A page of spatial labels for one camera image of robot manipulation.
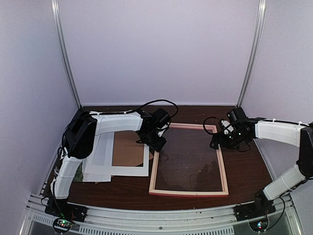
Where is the white mat board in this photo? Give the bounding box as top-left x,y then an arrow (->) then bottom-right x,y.
84,132 -> 150,177

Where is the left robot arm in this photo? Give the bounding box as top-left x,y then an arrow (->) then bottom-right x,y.
50,108 -> 171,217

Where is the front aluminium rail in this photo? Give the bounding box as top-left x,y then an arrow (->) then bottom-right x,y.
24,187 -> 296,235

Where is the landscape photo print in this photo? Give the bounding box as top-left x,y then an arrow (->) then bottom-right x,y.
72,164 -> 112,184

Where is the left aluminium corner post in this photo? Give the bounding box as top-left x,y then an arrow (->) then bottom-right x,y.
51,0 -> 82,108

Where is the brown backing board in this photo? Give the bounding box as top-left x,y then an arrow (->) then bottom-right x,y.
94,132 -> 145,184

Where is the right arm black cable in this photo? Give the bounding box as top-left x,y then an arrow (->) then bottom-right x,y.
202,116 -> 252,152

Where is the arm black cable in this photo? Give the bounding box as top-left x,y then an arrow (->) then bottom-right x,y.
122,99 -> 179,145
202,116 -> 252,152

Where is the clear acrylic sheet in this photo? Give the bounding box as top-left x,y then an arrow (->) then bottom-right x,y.
155,128 -> 223,192

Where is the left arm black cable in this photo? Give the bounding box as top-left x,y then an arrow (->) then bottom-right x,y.
122,99 -> 179,145

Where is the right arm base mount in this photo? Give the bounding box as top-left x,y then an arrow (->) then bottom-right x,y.
233,190 -> 276,233

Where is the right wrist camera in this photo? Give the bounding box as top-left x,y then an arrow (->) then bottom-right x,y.
219,119 -> 234,135

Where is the pink wooden picture frame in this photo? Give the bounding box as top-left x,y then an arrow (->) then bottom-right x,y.
149,123 -> 229,197

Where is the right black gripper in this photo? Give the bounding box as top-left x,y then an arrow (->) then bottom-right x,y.
210,128 -> 248,149

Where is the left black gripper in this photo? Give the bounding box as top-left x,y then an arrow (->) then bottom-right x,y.
140,129 -> 167,152

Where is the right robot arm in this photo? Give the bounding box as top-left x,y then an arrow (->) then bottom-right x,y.
208,107 -> 313,216

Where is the right aluminium corner post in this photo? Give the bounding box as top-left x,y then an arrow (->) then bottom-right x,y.
236,0 -> 267,107

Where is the aluminium corner post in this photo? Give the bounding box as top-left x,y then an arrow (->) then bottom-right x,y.
236,0 -> 267,107
51,0 -> 82,108

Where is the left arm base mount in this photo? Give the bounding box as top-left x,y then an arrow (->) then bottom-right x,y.
45,191 -> 88,234

